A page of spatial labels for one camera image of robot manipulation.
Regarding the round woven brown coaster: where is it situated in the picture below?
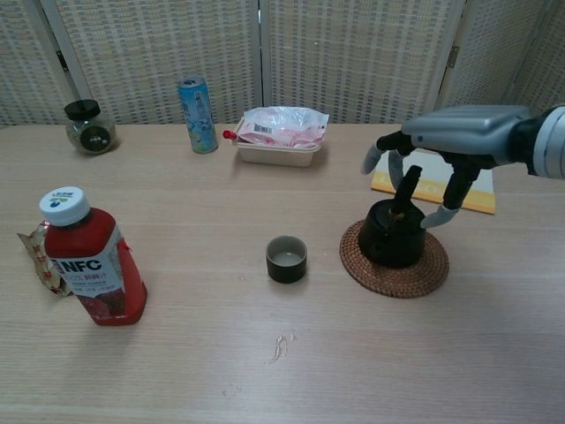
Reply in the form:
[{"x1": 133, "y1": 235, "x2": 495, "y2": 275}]
[{"x1": 339, "y1": 219, "x2": 450, "y2": 299}]

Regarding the black teapot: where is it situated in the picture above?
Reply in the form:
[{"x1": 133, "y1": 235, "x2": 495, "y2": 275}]
[{"x1": 358, "y1": 165, "x2": 428, "y2": 269}]

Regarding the small metal cup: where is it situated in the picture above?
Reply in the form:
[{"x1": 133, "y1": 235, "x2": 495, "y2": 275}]
[{"x1": 265, "y1": 235, "x2": 309, "y2": 284}]

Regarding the glass jar black lid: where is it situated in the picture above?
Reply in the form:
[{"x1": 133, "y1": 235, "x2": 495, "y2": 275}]
[{"x1": 64, "y1": 100, "x2": 117, "y2": 156}]

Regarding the white yellow book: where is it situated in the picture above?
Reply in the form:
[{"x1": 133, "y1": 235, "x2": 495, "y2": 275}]
[{"x1": 370, "y1": 148, "x2": 496, "y2": 216}]

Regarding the beige food tray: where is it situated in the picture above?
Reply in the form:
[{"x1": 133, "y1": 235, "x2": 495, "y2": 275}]
[{"x1": 233, "y1": 117, "x2": 326, "y2": 168}]

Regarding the woven folding screen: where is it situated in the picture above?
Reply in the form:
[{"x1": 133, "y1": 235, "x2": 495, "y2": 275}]
[{"x1": 0, "y1": 0, "x2": 565, "y2": 129}]

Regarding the gold red snack packet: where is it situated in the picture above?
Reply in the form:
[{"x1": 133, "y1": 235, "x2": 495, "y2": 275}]
[{"x1": 16, "y1": 222, "x2": 74, "y2": 298}]

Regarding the pink white plastic pouch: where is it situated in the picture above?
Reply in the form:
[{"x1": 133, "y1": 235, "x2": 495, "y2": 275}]
[{"x1": 222, "y1": 105, "x2": 330, "y2": 149}]

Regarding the red juice bottle white cap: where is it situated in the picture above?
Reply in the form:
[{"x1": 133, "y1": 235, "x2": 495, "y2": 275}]
[{"x1": 38, "y1": 185, "x2": 149, "y2": 328}]

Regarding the light blue drink can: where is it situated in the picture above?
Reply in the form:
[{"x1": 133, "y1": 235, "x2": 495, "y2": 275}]
[{"x1": 177, "y1": 76, "x2": 220, "y2": 155}]

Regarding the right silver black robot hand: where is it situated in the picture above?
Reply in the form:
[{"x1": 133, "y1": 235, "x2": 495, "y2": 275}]
[{"x1": 361, "y1": 104, "x2": 538, "y2": 230}]

